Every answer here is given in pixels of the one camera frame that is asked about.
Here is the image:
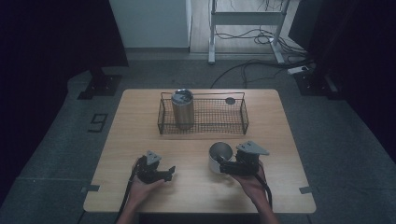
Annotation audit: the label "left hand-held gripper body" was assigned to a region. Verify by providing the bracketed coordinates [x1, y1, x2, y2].
[135, 149, 166, 185]

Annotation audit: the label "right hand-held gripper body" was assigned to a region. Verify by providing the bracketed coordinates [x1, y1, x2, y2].
[232, 140, 271, 175]

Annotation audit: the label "white cup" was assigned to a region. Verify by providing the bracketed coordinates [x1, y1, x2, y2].
[208, 141, 234, 175]

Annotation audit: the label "wire mesh basket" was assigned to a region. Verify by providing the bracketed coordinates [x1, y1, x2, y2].
[157, 91, 250, 136]

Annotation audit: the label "person's left hand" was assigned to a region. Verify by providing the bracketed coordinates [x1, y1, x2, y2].
[128, 158, 166, 204]

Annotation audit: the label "person's right hand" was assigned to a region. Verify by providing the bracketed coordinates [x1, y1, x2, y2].
[231, 161, 267, 204]

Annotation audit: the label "stainless steel tumbler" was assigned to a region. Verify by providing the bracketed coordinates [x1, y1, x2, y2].
[170, 88, 195, 131]

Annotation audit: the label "black stand base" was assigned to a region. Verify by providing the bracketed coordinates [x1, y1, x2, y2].
[77, 66, 122, 101]
[293, 69, 339, 97]

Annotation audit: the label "white power strip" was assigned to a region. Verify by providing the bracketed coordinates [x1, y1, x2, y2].
[287, 64, 310, 76]

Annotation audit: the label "dark curtain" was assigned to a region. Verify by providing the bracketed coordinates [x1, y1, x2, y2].
[0, 0, 130, 206]
[288, 0, 396, 162]

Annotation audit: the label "white panel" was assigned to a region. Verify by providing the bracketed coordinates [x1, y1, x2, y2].
[108, 0, 192, 49]

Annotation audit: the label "left hand-held gripper cable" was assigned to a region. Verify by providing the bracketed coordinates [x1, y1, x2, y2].
[114, 160, 140, 224]

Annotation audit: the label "hand-held gripper cable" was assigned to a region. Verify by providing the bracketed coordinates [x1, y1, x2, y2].
[254, 173, 274, 210]
[114, 160, 140, 224]

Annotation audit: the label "right hand-held gripper cable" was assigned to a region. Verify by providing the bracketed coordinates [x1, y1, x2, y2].
[254, 173, 274, 210]

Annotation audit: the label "black floor cables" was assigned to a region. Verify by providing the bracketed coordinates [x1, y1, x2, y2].
[209, 0, 314, 90]

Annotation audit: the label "white metal desk frame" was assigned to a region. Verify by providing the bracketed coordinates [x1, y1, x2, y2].
[207, 0, 292, 65]

